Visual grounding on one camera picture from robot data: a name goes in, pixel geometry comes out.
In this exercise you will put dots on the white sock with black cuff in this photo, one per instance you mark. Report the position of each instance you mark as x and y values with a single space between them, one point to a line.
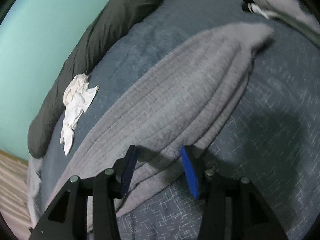
257 10

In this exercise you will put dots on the grey sweater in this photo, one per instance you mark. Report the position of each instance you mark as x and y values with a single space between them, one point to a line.
175 92

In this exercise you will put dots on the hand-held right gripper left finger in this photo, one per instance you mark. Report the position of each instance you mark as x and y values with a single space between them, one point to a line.
130 170

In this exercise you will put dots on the bed with blue sheet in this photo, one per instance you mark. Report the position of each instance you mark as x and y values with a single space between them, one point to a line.
275 105

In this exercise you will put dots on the beige curtain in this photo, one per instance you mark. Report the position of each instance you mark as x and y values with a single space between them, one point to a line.
12 180

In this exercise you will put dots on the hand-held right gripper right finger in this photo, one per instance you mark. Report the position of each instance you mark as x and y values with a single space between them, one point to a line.
190 175

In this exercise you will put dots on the white shirt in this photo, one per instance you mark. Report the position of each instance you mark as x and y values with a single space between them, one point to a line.
75 100

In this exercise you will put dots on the light grey blanket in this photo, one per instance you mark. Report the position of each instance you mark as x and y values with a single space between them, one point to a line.
33 180

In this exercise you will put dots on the dark grey long pillow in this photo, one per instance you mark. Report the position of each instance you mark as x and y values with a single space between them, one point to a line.
87 50

